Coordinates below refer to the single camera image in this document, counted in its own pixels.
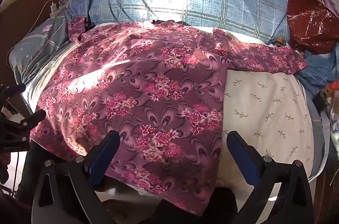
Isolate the red plastic bag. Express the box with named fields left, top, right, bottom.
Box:
left=287, top=0, right=339, bottom=55

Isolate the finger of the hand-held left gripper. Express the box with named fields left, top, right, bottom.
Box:
left=4, top=110, right=47, bottom=136
left=0, top=83, right=26, bottom=108

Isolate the purple cloth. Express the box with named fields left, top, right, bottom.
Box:
left=320, top=0, right=339, bottom=16

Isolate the pink floral shirt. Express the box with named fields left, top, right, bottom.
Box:
left=29, top=20, right=308, bottom=215

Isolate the grey cloth with orange stitching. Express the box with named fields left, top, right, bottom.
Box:
left=299, top=81, right=331, bottom=179

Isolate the blue cloth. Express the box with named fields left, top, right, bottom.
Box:
left=295, top=44, right=339, bottom=97

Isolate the white leaf-print bedsheet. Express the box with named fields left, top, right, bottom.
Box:
left=26, top=25, right=315, bottom=203

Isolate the grey star-print pillow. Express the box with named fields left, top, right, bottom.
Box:
left=9, top=15, right=72, bottom=87

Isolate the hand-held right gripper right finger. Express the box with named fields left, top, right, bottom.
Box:
left=226, top=131, right=314, bottom=224

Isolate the white charger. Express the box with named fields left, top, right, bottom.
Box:
left=49, top=1, right=63, bottom=17

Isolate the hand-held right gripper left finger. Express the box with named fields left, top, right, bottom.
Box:
left=32, top=130, right=121, bottom=224

